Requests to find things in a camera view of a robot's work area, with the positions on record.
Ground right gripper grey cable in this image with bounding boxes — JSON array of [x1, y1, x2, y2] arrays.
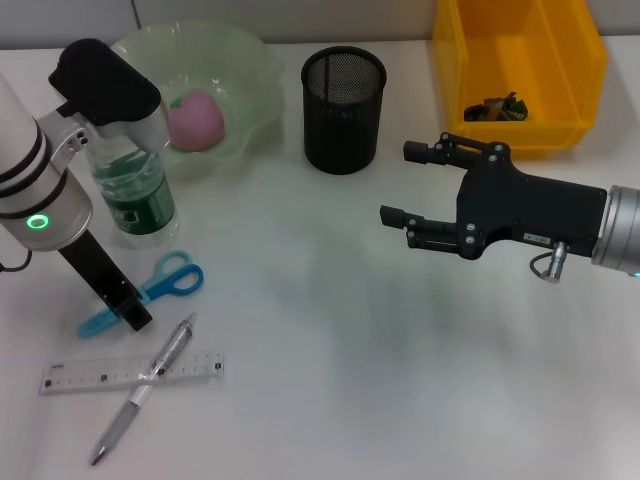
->
[[529, 239, 570, 286]]

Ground transparent plastic ruler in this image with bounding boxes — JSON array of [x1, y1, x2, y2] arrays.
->
[[38, 348, 227, 397]]

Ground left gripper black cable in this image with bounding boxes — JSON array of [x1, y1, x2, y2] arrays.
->
[[0, 248, 34, 275]]

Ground pink toy peach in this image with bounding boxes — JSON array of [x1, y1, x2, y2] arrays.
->
[[167, 88, 225, 151]]

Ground clear silver ballpoint pen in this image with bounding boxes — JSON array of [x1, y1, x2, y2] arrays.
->
[[88, 312, 199, 468]]

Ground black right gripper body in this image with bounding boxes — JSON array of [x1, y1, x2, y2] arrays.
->
[[454, 141, 610, 263]]

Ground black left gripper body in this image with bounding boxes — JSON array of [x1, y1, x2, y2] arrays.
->
[[57, 229, 141, 315]]

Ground green glass fruit plate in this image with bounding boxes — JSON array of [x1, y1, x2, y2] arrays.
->
[[109, 20, 287, 184]]

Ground blue scissors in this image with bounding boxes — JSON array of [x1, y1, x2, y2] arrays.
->
[[77, 250, 205, 340]]

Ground yellow plastic storage bin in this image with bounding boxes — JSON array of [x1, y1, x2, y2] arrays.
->
[[432, 0, 609, 161]]

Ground clear bottle with green label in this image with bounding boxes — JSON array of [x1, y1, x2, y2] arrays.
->
[[84, 137, 180, 250]]

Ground black mesh pen cup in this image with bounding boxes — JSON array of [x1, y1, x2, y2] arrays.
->
[[300, 45, 388, 176]]

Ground green plastic wrapper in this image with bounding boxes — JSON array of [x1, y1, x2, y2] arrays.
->
[[462, 91, 530, 123]]

